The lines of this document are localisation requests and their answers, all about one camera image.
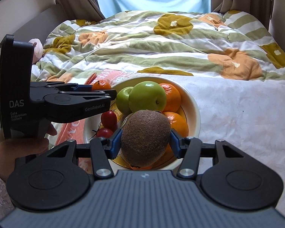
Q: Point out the white oval bowl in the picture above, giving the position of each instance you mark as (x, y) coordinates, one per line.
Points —
(192, 114)

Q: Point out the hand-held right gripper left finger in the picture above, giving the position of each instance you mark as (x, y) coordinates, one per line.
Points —
(115, 143)

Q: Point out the pink plush toy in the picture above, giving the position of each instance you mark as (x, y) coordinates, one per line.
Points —
(37, 49)

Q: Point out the white towel with pink border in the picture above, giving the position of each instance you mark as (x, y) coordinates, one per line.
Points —
(239, 123)

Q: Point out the large brown kiwi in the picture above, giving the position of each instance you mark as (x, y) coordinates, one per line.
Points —
(144, 140)

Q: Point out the medium orange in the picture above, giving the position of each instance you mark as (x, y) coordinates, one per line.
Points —
(173, 97)

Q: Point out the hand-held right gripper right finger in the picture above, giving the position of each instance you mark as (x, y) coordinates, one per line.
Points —
(174, 144)

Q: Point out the large green apple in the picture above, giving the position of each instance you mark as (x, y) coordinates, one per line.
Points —
(146, 97)

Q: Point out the person's left hand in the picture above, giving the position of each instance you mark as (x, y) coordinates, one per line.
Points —
(26, 147)

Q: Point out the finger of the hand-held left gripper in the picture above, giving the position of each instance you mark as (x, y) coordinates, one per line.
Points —
(92, 95)
(61, 86)

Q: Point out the red tomato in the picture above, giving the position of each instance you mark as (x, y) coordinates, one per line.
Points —
(109, 120)
(105, 133)

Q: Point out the small green apple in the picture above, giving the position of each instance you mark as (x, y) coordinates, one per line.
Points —
(123, 99)

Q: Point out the large orange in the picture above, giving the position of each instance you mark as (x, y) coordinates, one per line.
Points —
(180, 123)

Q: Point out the grey upholstered headboard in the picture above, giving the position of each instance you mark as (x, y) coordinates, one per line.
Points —
(30, 23)

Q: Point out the tangerine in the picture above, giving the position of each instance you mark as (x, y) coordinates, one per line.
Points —
(101, 86)

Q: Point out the green striped floral blanket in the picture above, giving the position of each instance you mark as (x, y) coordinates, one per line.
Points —
(144, 45)

